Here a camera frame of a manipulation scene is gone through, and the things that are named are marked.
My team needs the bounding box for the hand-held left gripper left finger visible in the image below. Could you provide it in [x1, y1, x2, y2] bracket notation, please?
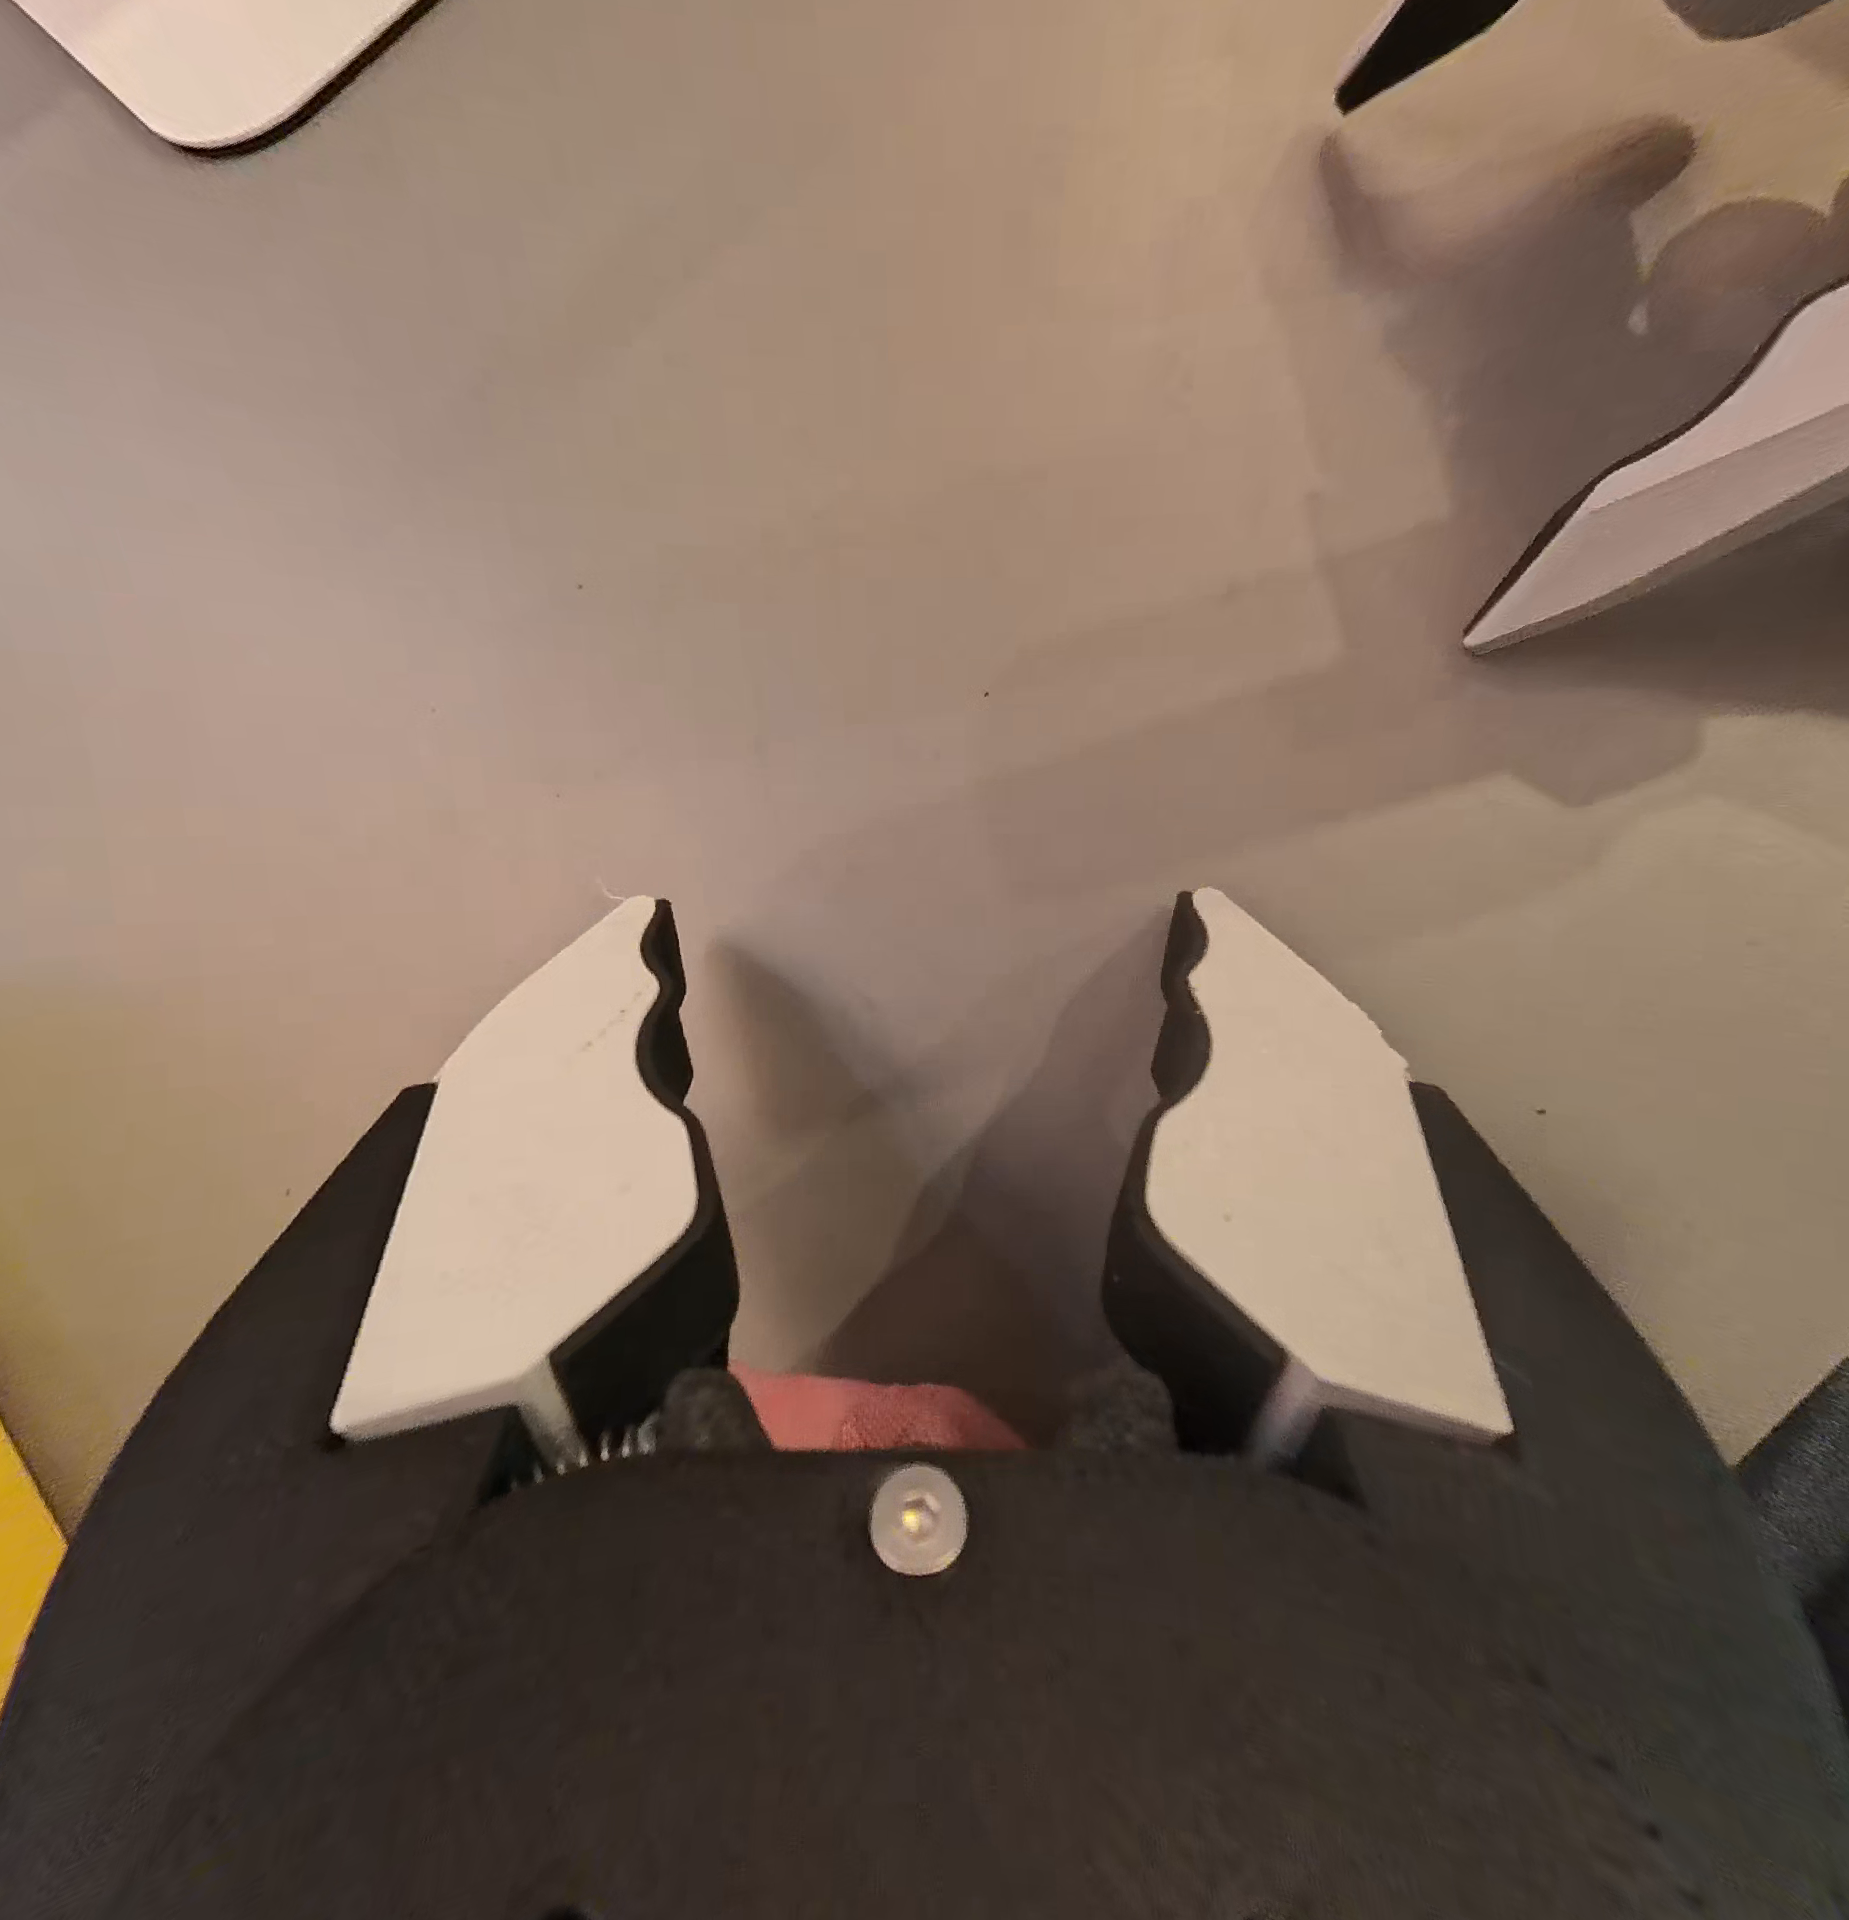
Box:
[328, 894, 744, 1464]

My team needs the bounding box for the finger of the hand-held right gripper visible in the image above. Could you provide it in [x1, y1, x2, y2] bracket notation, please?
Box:
[1337, 0, 1510, 116]
[1465, 262, 1849, 655]

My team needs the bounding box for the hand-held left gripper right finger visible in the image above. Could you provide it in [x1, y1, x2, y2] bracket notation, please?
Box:
[1106, 888, 1514, 1464]

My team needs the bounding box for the white panel stand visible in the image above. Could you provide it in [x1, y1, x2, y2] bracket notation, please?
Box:
[9, 0, 432, 153]

